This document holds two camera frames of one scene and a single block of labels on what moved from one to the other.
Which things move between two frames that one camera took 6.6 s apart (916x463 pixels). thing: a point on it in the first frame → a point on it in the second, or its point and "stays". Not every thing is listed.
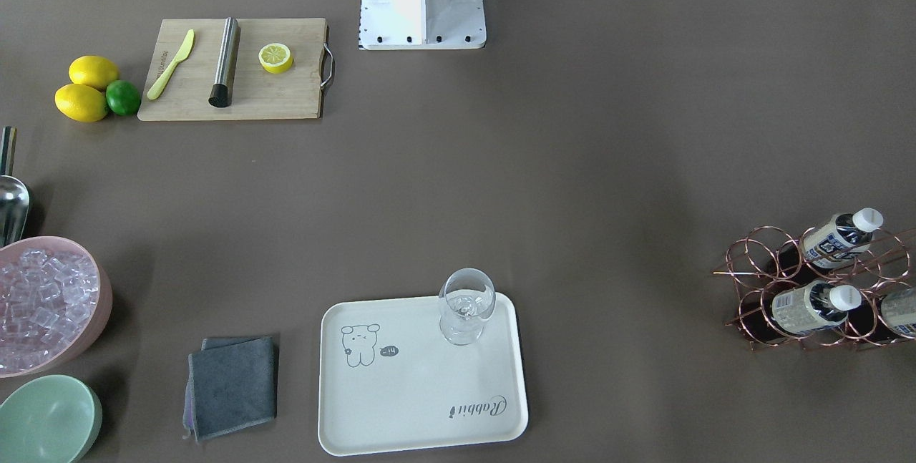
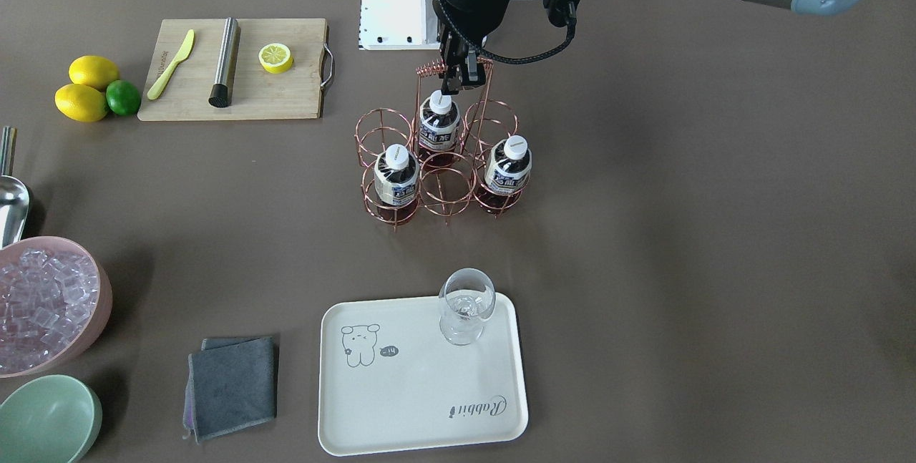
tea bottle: [898, 310] → [507, 174]
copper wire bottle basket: [786, 302] → [453, 150]
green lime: [122, 97] stays
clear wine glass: [466, 297] stays
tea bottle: [831, 242] → [439, 127]
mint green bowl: [49, 418] stays
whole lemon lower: [80, 102] stays
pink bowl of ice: [56, 303] stays
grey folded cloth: [232, 384] stays
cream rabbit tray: [388, 381] stays
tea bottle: [816, 305] → [396, 175]
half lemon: [275, 58] stays
